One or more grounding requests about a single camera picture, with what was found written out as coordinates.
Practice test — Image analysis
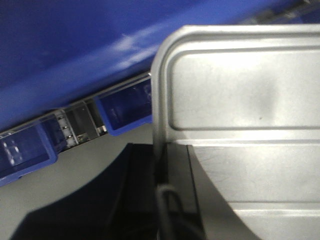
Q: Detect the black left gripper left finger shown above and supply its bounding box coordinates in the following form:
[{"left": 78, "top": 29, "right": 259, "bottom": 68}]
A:
[{"left": 12, "top": 143, "right": 158, "bottom": 240}]

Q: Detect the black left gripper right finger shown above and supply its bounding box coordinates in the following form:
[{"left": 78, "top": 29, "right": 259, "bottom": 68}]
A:
[{"left": 159, "top": 143, "right": 206, "bottom": 240}]

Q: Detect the small silver ribbed tray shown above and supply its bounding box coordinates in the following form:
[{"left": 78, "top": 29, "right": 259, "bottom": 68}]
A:
[{"left": 151, "top": 24, "right": 320, "bottom": 240}]

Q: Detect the small blue compartment bin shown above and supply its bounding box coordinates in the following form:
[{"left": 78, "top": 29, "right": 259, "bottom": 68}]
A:
[
  {"left": 93, "top": 73, "right": 153, "bottom": 136},
  {"left": 0, "top": 121, "right": 58, "bottom": 186}
]

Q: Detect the large blue bin upper left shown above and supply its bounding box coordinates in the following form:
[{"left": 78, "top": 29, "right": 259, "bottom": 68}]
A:
[{"left": 0, "top": 0, "right": 320, "bottom": 131}]

